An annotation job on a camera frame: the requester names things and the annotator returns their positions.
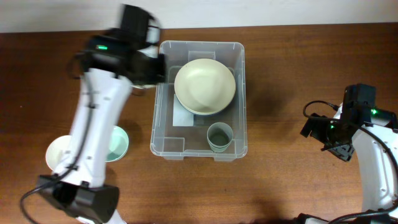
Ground white small bowl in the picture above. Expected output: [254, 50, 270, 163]
[45, 135, 72, 170]

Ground mint green cup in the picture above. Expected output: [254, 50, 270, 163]
[209, 142, 231, 153]

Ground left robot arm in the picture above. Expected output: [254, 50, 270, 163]
[35, 5, 165, 223]

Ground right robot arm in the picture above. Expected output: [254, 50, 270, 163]
[300, 83, 397, 223]

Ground cream white cup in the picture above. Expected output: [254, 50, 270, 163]
[131, 84, 156, 96]

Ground mint green small bowl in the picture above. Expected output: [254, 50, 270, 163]
[106, 126, 129, 162]

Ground white paper label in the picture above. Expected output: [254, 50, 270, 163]
[172, 95, 194, 127]

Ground cream bowl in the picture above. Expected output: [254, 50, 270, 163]
[174, 58, 236, 109]

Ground clear plastic storage container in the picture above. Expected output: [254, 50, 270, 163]
[150, 40, 248, 162]

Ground grey cup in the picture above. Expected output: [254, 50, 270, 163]
[206, 122, 233, 146]

